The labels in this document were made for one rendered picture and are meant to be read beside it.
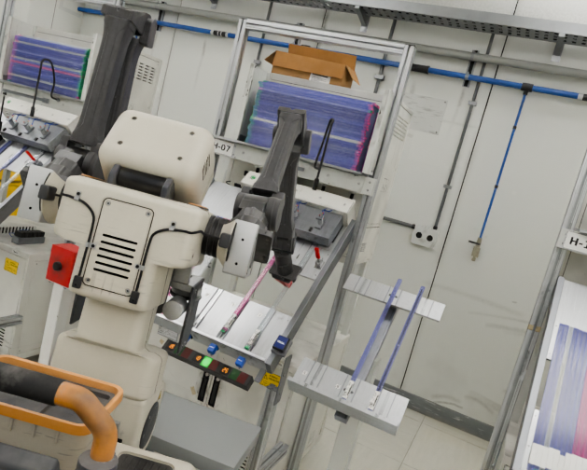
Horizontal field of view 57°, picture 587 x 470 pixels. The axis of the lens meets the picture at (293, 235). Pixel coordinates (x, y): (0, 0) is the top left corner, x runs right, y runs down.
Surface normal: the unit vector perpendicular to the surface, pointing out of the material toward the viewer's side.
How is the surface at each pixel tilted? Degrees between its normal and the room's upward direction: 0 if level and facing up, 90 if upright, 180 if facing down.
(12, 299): 90
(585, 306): 45
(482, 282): 90
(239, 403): 90
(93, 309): 82
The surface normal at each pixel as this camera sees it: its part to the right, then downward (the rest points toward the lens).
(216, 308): -0.08, -0.68
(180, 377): -0.39, 0.03
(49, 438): -0.07, 0.16
